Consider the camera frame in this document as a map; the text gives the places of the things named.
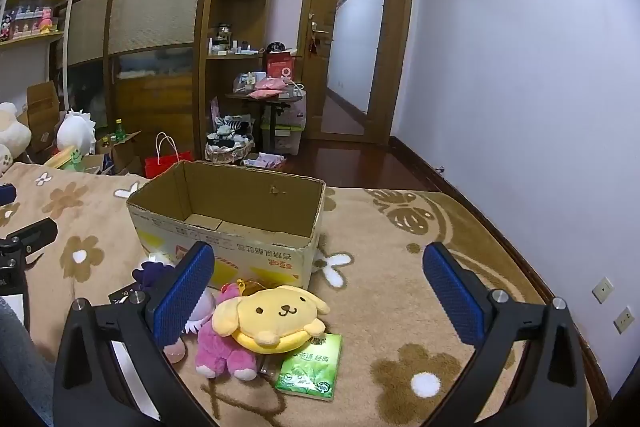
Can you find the person's left forearm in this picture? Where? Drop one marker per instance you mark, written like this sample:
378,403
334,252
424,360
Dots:
22,357

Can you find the wall socket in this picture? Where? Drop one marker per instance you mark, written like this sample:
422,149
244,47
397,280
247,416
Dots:
603,289
625,319

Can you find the white spiky-haired plush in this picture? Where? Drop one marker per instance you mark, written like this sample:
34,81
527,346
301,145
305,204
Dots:
75,132

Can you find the printed cardboard box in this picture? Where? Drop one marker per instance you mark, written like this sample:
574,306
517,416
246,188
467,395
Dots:
250,259

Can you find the pink packets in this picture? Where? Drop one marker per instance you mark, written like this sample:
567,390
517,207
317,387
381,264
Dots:
265,161

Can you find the red paper bag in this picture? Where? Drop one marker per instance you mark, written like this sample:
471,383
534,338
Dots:
167,164

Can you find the clear plastic storage box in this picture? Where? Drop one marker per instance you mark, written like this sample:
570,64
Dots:
292,127

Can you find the green tissue packet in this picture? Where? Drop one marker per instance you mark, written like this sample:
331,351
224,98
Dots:
310,367

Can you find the cream plush toy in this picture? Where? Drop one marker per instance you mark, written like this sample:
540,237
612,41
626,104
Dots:
12,132

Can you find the pink plush toy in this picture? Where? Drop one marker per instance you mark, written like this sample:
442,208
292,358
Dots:
220,352

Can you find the open brown cardboard box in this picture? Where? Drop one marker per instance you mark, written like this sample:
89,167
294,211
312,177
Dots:
42,112

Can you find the red box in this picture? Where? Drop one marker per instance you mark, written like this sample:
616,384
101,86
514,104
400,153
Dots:
280,66

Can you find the white pink striped plush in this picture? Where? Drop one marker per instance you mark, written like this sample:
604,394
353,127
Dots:
197,312

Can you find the small dark table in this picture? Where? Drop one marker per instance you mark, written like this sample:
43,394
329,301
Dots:
272,104

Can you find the white-haired navy plush doll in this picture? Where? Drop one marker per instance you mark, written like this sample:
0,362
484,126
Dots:
147,274

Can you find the pink cloth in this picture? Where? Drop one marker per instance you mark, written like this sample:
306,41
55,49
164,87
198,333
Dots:
265,89

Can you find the small green toy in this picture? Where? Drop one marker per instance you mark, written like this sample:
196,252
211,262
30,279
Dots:
76,159

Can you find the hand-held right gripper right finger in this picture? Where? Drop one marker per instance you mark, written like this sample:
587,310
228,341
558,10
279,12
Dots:
452,297

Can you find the row of small figurines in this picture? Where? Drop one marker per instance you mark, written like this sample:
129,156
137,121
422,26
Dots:
30,14

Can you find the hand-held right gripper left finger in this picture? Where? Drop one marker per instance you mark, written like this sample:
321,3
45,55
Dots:
185,292

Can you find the pile of socks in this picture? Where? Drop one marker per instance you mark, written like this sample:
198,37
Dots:
230,129

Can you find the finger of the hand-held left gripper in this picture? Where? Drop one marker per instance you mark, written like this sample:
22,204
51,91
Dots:
6,193
35,233

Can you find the woven basket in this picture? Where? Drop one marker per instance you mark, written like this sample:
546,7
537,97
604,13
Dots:
227,153

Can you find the green glass bottle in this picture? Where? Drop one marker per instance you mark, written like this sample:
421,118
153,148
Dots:
119,132

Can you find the yellow dog plush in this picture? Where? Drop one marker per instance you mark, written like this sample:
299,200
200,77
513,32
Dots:
280,312

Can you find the beige flowered blanket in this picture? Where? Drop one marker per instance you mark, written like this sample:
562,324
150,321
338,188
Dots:
380,307

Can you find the cardboard box with bottles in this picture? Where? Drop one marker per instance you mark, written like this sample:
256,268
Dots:
122,154

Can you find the glass jar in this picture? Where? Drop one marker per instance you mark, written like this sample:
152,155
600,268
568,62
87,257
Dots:
223,34

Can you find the wooden corner shelf unit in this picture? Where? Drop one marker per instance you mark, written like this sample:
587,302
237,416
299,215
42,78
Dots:
240,7

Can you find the clear plastic packet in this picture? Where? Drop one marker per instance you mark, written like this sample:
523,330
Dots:
270,368

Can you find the wooden wardrobe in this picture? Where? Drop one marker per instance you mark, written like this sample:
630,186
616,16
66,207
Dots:
150,17

